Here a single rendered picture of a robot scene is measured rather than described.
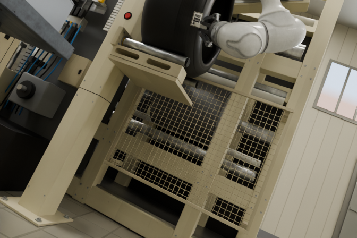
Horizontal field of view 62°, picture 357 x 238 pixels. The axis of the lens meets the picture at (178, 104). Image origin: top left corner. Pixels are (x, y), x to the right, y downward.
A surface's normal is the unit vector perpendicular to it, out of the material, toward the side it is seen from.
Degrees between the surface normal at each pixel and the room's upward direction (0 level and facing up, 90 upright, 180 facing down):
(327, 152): 90
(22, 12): 90
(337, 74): 90
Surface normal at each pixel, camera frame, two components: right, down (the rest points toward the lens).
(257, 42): 0.37, 0.29
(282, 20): 0.20, -0.21
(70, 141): -0.22, -0.29
